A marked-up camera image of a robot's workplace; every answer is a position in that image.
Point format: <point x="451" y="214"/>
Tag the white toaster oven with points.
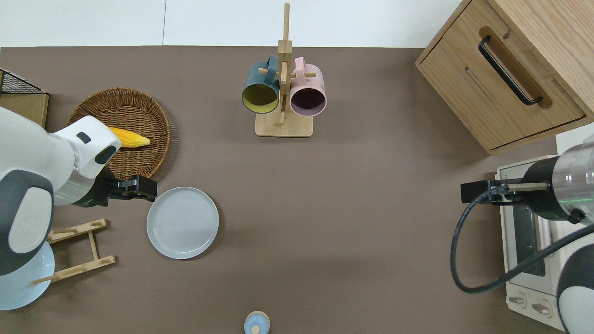
<point x="524" y="283"/>

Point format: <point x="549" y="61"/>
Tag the wooden drawer cabinet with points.
<point x="464" y="79"/>

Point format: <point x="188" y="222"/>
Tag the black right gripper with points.
<point x="474" y="191"/>

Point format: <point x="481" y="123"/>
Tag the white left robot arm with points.
<point x="28" y="148"/>

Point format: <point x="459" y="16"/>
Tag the wooden mug tree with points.
<point x="284" y="127"/>

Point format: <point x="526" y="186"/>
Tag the brown wooden board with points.
<point x="28" y="109"/>

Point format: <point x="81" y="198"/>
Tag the dark blue mug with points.
<point x="255" y="79"/>

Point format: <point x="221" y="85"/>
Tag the pink mug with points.
<point x="313" y="81"/>

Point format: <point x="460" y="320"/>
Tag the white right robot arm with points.
<point x="575" y="181"/>

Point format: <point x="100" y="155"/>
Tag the round wicker basket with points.
<point x="134" y="106"/>

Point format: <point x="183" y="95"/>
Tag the wooden plate rack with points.
<point x="94" y="243"/>

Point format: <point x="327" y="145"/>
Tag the white oven knob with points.
<point x="517" y="299"/>
<point x="541" y="307"/>

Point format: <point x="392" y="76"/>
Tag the gray round plate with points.
<point x="183" y="222"/>

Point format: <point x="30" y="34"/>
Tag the light blue plate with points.
<point x="23" y="290"/>

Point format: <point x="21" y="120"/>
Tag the small blue wooden cup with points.
<point x="253" y="321"/>

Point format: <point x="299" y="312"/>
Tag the yellow corn cob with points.
<point x="134" y="138"/>

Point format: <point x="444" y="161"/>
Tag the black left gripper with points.
<point x="144" y="188"/>

